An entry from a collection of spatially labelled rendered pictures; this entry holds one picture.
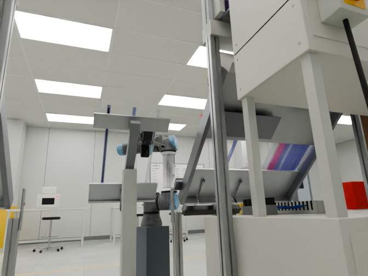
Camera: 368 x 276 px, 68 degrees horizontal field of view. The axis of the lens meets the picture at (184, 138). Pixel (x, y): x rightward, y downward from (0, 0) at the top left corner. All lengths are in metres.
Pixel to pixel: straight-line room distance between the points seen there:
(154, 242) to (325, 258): 1.41
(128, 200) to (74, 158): 6.91
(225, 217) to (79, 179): 7.22
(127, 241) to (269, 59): 0.89
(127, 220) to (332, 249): 0.83
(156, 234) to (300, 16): 1.57
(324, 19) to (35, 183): 7.75
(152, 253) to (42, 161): 6.48
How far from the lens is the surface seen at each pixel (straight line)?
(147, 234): 1.91
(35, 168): 8.14
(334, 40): 0.81
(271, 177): 1.61
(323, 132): 0.67
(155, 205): 1.96
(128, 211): 1.24
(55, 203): 6.65
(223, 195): 0.94
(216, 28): 1.17
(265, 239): 0.82
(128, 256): 1.25
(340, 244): 0.65
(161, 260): 1.99
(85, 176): 8.04
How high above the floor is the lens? 0.64
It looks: 15 degrees up
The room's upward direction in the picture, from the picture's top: 2 degrees counter-clockwise
